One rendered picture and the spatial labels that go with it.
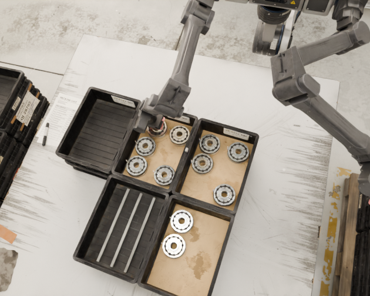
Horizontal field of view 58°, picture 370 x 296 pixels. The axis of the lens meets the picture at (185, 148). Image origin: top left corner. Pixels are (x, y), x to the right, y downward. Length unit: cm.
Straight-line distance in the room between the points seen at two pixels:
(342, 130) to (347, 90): 191
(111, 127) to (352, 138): 116
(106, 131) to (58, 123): 37
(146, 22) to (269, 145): 189
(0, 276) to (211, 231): 105
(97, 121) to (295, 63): 117
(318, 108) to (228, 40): 215
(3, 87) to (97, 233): 140
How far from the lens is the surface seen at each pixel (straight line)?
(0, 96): 263
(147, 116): 149
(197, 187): 161
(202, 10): 128
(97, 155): 175
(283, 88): 96
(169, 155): 167
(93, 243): 165
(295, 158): 184
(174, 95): 104
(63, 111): 209
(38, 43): 347
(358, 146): 115
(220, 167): 163
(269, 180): 177
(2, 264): 196
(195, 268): 155
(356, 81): 305
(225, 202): 156
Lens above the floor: 238
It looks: 68 degrees down
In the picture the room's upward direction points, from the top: 11 degrees counter-clockwise
